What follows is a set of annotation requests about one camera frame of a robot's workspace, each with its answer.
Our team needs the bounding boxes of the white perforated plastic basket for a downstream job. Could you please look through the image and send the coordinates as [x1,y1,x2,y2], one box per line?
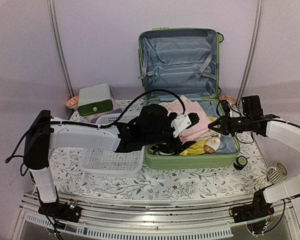
[79,114,146,176]

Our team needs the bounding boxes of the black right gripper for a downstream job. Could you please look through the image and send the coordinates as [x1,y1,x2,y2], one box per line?
[208,112,253,137]

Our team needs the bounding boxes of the white ribbed round object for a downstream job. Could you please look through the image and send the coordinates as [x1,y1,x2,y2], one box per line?
[266,162,288,184]

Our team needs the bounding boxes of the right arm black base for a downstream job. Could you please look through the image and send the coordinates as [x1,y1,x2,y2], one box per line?
[230,188,275,223]

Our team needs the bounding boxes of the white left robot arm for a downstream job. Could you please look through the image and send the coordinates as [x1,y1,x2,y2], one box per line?
[23,104,200,217]

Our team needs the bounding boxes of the cream round bottle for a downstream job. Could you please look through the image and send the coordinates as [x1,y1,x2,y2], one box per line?
[203,136,221,154]

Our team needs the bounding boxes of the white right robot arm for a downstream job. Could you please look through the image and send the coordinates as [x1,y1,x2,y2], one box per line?
[208,95,300,218]

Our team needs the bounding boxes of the white green drawer box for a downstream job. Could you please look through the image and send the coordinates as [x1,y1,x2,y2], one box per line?
[77,83,113,117]

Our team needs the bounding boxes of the green hard-shell suitcase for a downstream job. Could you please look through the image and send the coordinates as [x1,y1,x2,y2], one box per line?
[138,28,240,170]

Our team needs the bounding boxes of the yellow garment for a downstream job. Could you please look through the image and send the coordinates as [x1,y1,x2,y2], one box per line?
[179,140,207,156]

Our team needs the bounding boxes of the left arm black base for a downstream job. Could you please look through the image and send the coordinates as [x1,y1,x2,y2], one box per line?
[38,198,83,223]

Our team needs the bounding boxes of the pink folded cloth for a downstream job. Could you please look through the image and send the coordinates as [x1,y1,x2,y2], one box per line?
[159,95,219,143]

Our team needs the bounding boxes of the purple drawer box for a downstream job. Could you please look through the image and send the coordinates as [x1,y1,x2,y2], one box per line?
[89,108,124,125]

